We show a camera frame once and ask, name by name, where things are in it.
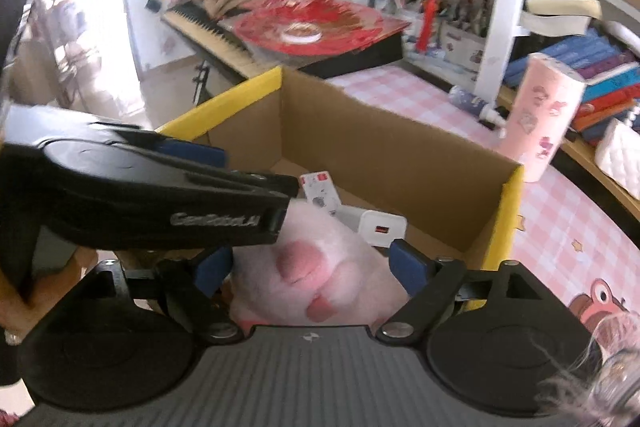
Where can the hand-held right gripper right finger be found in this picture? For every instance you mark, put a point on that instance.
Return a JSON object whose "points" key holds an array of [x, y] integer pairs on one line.
{"points": [[407, 267]]}

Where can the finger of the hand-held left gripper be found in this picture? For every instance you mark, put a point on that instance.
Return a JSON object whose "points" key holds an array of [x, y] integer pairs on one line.
{"points": [[192, 152], [250, 184]]}

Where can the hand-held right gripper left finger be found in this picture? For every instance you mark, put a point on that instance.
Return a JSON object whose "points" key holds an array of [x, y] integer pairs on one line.
{"points": [[215, 269]]}

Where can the white charger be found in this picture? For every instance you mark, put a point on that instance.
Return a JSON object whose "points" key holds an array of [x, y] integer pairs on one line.
{"points": [[382, 228]]}

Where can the small white card box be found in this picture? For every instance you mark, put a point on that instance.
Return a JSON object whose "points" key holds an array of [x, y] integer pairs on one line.
{"points": [[320, 189]]}

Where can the pink plush toy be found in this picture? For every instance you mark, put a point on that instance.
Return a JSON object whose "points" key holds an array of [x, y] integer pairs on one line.
{"points": [[335, 257]]}

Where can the yellow cardboard box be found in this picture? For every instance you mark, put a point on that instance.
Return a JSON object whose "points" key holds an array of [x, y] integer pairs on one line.
{"points": [[380, 157]]}

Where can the person's left hand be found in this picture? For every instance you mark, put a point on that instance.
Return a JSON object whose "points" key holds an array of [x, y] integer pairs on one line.
{"points": [[55, 279]]}

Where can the black electronic keyboard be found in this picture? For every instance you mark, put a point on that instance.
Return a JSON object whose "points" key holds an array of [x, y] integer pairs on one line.
{"points": [[215, 32]]}

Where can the black box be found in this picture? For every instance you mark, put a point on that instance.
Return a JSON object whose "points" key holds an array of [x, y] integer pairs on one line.
{"points": [[360, 57]]}

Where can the blue patterned bottle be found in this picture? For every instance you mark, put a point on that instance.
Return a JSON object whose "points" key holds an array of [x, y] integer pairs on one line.
{"points": [[470, 102]]}

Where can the pink cylinder cup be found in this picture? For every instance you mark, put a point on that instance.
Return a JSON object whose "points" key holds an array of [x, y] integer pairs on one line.
{"points": [[540, 117]]}

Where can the pink fluffy ball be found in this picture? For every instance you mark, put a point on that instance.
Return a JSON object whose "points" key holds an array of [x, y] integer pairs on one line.
{"points": [[600, 372]]}

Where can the white pen organizer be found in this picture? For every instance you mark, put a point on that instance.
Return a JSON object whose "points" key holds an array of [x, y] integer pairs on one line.
{"points": [[460, 37]]}

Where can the white quilted handbag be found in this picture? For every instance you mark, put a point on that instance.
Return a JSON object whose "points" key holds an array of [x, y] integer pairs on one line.
{"points": [[620, 152]]}

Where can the red tassel ornament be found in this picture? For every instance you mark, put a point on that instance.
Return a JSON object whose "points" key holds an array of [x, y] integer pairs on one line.
{"points": [[430, 17]]}

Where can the row of colourful books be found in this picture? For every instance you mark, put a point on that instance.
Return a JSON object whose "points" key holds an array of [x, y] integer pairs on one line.
{"points": [[600, 72]]}

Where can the thick white book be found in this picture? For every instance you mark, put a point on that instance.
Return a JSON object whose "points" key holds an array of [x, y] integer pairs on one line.
{"points": [[560, 17]]}

